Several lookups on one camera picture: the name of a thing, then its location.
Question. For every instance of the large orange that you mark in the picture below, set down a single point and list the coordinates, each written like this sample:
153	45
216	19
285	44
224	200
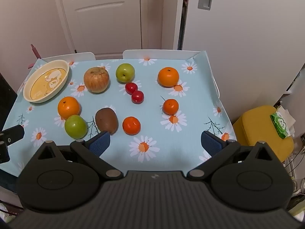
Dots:
68	107
168	76

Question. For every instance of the light blue daisy tablecloth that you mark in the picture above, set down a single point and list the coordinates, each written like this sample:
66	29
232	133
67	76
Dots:
152	109

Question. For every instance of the cream bowl with yellow print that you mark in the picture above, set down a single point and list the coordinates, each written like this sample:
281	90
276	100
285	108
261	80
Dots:
47	82

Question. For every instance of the white panel door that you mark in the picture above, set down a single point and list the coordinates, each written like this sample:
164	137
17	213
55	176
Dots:
102	16

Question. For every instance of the small orange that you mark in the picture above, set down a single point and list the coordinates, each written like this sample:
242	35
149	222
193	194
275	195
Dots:
131	125
170	106

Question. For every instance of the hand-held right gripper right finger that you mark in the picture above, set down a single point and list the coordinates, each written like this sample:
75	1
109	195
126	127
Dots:
211	143

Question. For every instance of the red cherry tomato upper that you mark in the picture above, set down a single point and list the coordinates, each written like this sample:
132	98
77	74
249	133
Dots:
131	88

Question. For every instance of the white wardrobe door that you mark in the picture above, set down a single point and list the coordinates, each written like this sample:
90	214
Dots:
250	40

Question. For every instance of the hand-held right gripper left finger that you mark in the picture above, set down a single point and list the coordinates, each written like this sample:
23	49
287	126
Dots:
100	143

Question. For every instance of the black chair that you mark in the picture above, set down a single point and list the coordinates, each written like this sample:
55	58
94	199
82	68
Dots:
7	100

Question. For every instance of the yellow stool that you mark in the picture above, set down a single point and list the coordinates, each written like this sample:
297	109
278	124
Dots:
257	131

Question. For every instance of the green tissue packet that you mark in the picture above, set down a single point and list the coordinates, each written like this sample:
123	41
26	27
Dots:
286	114
280	125

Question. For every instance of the white chair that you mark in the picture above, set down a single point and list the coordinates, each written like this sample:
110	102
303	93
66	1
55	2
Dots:
162	53
71	56

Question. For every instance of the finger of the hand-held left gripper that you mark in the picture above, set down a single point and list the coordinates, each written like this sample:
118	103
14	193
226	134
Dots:
13	134
3	153

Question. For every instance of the large russet apple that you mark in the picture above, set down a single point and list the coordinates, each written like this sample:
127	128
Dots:
96	80

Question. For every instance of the brown kiwi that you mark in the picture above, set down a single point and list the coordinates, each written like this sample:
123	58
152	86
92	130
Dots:
106	120

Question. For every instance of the green apple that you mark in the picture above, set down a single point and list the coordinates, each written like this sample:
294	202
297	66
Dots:
75	127
125	72

